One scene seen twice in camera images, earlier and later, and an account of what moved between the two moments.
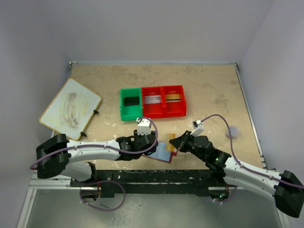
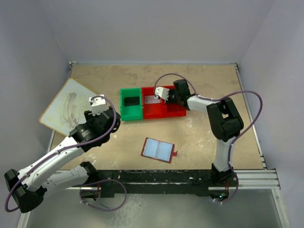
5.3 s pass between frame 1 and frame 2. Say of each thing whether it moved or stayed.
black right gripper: moved
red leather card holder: stayed
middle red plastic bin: stayed
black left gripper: moved
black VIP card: stayed
